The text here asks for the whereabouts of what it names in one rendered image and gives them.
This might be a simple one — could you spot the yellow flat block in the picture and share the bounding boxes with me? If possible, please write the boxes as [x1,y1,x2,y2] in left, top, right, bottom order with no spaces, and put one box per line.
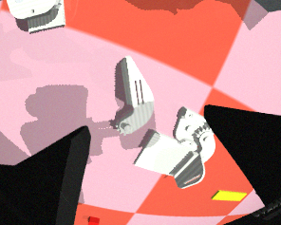
[211,190,247,201]

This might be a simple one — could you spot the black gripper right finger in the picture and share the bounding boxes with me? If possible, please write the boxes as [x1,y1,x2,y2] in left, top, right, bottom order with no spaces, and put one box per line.
[203,104,281,205]

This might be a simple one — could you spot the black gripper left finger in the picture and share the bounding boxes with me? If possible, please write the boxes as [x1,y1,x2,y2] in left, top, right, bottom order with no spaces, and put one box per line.
[0,125,91,225]

